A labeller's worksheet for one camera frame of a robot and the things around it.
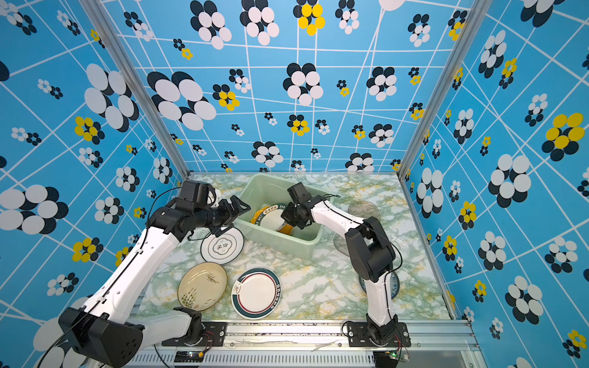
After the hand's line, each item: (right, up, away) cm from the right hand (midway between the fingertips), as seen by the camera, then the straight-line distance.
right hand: (285, 217), depth 94 cm
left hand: (-11, +4, -19) cm, 23 cm away
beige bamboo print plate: (-30, -24, -10) cm, 40 cm away
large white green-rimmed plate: (-9, -26, -13) cm, 30 cm away
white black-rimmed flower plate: (-26, -13, 0) cm, 29 cm away
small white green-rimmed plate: (-7, 0, +8) cm, 11 cm away
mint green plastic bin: (-12, +11, +5) cm, 17 cm away
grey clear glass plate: (+23, -11, 0) cm, 26 cm away
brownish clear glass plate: (+36, +3, +11) cm, 38 cm away
